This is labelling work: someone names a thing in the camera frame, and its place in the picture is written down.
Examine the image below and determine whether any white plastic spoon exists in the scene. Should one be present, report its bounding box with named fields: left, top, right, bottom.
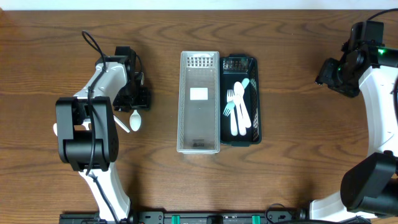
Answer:
left=234, top=78, right=251, bottom=128
left=129, top=110, right=142, bottom=131
left=53, top=123, right=58, bottom=136

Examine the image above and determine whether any white plastic spoon angled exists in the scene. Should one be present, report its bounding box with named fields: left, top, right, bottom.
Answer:
left=113, top=115, right=131, bottom=133

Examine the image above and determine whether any black plastic basket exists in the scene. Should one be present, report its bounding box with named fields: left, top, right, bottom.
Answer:
left=220, top=54, right=262, bottom=147

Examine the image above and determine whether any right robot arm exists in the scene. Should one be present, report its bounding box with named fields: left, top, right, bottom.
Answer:
left=309, top=47, right=397, bottom=222

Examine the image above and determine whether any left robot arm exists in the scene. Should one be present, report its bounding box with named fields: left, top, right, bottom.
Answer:
left=54, top=52, right=150, bottom=223

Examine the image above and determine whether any clear plastic basket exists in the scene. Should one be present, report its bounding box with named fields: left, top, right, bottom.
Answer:
left=177, top=51, right=221, bottom=154

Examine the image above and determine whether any left black cable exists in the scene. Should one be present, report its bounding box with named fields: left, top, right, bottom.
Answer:
left=81, top=29, right=122, bottom=224

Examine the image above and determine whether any black cable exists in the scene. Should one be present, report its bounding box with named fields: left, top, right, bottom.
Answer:
left=81, top=29, right=122, bottom=224
left=366, top=7, right=398, bottom=21

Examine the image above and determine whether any right black cable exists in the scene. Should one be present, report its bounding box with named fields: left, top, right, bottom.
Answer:
left=366, top=7, right=398, bottom=21

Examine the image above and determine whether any black mounting rail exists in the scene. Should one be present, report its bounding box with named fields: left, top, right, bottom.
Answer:
left=58, top=210, right=312, bottom=224

